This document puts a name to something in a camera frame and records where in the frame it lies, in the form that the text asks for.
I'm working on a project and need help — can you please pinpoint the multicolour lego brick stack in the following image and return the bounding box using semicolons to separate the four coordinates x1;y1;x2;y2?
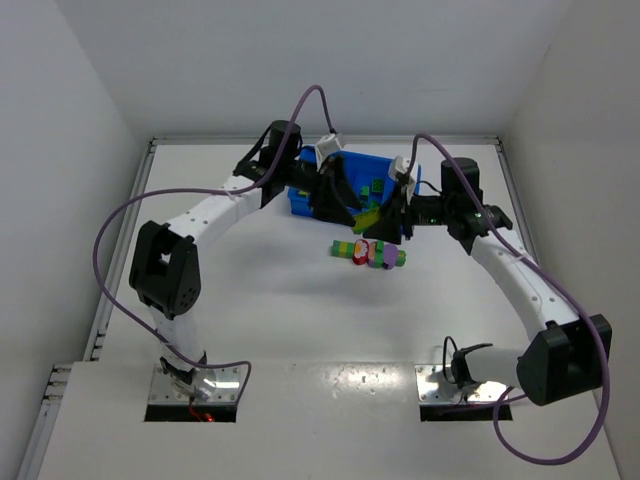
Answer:
351;208;380;235

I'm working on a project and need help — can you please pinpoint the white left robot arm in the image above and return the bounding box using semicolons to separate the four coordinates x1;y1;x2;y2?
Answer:
129;120;361;396

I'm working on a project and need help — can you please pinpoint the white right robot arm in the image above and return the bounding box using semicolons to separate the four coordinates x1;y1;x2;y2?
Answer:
364;156;612;406

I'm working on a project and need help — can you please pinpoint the flower and butterfly lego assembly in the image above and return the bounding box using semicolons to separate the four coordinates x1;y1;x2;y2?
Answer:
329;239;407;270

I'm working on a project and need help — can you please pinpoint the blue compartment tray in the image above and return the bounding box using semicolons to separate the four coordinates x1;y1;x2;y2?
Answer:
285;147;416;245

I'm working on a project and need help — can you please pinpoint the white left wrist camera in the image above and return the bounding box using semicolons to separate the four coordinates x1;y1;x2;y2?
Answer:
314;133;344;169

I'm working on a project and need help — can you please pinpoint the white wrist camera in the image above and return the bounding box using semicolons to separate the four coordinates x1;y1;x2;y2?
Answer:
388;156;417;202
314;133;344;169

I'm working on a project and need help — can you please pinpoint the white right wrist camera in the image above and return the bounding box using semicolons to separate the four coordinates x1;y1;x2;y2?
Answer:
388;156;417;202

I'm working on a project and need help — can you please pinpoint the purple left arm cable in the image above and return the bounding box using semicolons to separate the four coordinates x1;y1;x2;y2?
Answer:
93;85;336;396

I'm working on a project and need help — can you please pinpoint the black cable at right base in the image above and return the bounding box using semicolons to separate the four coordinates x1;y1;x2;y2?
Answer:
442;336;464;389

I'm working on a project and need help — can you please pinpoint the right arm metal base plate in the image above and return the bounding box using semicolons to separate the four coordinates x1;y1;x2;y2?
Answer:
415;364;507;407

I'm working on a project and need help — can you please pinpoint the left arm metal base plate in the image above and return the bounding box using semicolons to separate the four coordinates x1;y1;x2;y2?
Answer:
148;365;241;406

